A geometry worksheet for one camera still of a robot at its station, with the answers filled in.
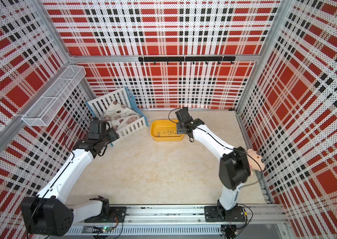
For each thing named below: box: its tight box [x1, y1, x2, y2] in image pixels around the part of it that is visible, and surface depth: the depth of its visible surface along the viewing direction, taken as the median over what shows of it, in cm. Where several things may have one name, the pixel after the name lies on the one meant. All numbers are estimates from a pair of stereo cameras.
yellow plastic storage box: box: [150, 119, 185, 142], surface depth 109 cm
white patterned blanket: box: [103, 100, 142, 130], surface depth 113 cm
